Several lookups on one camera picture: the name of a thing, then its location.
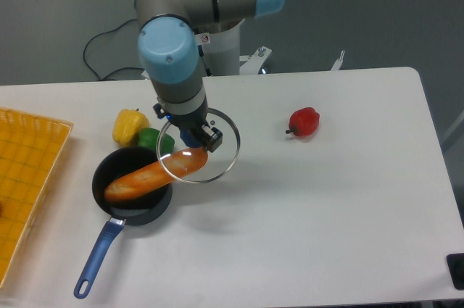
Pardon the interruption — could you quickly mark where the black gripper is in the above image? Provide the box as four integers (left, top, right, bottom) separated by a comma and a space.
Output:
153, 103, 223, 152

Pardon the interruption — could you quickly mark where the glass pot lid blue knob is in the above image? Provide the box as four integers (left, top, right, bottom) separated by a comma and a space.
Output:
156, 108, 241, 184

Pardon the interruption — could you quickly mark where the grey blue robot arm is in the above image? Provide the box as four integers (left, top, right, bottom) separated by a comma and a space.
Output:
133, 0, 285, 152

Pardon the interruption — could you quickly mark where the toy baguette bread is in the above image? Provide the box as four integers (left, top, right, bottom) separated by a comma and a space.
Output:
104, 148, 208, 204

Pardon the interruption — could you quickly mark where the green toy bell pepper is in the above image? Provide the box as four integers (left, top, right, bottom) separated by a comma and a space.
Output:
137, 128, 175, 154

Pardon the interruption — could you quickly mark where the yellow toy bell pepper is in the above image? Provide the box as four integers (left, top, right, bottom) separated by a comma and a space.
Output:
112, 109, 149, 146

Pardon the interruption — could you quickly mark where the red toy bell pepper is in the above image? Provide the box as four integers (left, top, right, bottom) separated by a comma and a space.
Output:
286, 107, 320, 137

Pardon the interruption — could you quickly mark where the yellow plastic basket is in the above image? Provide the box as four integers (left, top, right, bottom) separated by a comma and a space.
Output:
1, 107, 73, 287

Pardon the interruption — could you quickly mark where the black device at table edge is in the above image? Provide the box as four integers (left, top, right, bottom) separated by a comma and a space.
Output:
446, 253, 464, 291

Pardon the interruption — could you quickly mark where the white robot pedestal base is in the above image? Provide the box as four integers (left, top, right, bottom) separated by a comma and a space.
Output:
141, 17, 273, 80

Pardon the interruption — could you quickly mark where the dark pot blue handle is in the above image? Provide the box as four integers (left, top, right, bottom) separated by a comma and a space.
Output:
74, 146, 173, 299

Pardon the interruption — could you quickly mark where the black cable on floor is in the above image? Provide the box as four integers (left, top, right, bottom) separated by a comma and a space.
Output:
83, 18, 146, 81

